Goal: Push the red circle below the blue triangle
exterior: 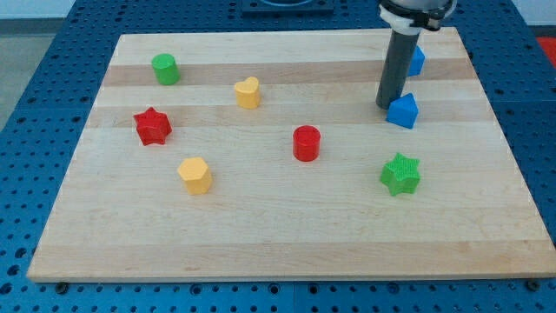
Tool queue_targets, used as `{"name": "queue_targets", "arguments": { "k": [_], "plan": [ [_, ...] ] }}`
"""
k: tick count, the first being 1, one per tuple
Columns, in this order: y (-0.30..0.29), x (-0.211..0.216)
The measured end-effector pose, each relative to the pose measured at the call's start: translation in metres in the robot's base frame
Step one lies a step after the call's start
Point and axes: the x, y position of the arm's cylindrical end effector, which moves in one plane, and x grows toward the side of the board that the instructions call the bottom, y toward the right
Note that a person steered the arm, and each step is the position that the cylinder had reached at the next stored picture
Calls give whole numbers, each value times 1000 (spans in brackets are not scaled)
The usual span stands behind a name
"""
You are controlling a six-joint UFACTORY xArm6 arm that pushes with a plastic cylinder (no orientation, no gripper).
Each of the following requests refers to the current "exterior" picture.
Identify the red cylinder block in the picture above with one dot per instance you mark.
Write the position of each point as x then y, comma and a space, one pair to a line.
306, 143

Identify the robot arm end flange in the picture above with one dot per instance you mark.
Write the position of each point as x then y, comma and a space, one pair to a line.
409, 17

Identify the blue triangle block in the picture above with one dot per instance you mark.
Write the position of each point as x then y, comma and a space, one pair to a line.
403, 111

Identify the wooden board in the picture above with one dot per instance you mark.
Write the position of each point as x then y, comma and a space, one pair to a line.
123, 214

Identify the yellow heart block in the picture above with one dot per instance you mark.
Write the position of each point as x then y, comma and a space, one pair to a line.
247, 93

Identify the yellow hexagon block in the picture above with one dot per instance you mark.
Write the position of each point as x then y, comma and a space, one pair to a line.
196, 175

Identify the green star block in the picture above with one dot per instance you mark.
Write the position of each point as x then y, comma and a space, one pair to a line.
401, 175

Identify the red star block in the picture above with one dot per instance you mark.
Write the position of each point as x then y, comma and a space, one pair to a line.
152, 126

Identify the green cylinder block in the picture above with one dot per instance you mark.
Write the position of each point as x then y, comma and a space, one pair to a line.
165, 69

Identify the grey pusher rod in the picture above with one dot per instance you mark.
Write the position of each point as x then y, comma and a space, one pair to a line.
399, 56

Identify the blue block behind rod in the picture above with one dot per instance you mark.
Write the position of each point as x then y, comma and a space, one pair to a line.
417, 62

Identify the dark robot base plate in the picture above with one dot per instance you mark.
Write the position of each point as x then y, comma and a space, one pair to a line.
252, 7

